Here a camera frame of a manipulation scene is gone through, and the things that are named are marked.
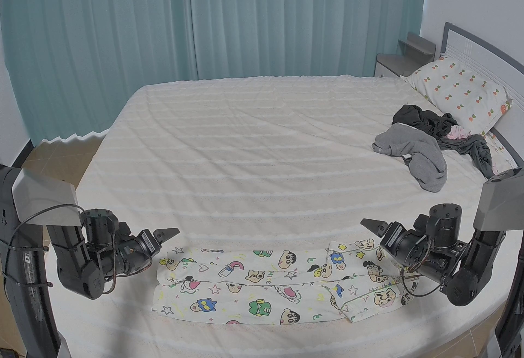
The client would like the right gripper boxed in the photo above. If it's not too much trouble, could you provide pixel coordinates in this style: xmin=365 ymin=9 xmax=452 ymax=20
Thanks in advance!
xmin=360 ymin=218 xmax=416 ymax=263

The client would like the bed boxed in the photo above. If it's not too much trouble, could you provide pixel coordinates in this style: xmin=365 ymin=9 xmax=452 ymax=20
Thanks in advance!
xmin=53 ymin=22 xmax=524 ymax=358

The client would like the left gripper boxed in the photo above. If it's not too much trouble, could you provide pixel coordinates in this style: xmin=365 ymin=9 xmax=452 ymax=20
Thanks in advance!
xmin=123 ymin=227 xmax=181 ymax=267

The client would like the white printed pillow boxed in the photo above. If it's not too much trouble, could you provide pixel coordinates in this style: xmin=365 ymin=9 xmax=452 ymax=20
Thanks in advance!
xmin=405 ymin=55 xmax=513 ymax=134

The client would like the black garment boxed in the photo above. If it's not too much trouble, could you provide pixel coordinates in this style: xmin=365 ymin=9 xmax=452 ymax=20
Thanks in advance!
xmin=392 ymin=105 xmax=458 ymax=140

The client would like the blue-green curtain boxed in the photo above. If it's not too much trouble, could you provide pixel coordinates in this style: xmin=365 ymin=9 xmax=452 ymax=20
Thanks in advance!
xmin=0 ymin=0 xmax=426 ymax=144

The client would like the white printed pyjama top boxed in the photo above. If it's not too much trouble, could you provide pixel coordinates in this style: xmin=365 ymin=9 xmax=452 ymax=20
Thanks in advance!
xmin=151 ymin=239 xmax=412 ymax=326

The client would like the black cable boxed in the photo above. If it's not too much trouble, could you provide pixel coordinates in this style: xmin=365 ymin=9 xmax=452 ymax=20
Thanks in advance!
xmin=400 ymin=262 xmax=442 ymax=296

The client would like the grey bedside table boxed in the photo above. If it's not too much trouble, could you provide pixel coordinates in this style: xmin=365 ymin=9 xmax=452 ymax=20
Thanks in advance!
xmin=374 ymin=31 xmax=436 ymax=78

